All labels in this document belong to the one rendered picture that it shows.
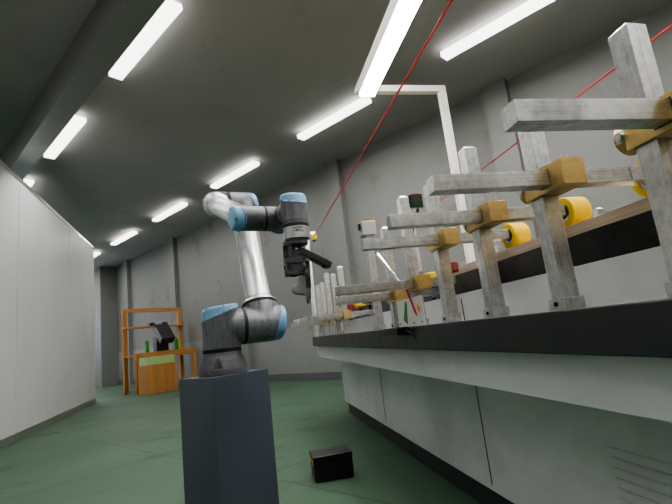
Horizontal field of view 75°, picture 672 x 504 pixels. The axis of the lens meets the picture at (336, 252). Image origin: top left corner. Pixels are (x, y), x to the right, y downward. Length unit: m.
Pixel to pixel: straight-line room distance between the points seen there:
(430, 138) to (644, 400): 5.65
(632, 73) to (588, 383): 0.52
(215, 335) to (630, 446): 1.33
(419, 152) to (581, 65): 2.11
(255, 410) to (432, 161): 4.93
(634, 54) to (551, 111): 0.22
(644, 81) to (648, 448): 0.74
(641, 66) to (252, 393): 1.52
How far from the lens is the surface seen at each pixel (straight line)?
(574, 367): 0.97
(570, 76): 5.79
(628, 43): 0.83
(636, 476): 1.25
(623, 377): 0.89
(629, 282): 1.12
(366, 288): 1.50
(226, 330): 1.79
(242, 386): 1.76
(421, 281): 1.52
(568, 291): 0.93
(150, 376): 9.23
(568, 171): 0.90
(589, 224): 1.18
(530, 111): 0.61
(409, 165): 6.40
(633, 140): 0.79
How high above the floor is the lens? 0.70
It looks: 11 degrees up
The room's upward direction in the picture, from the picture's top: 7 degrees counter-clockwise
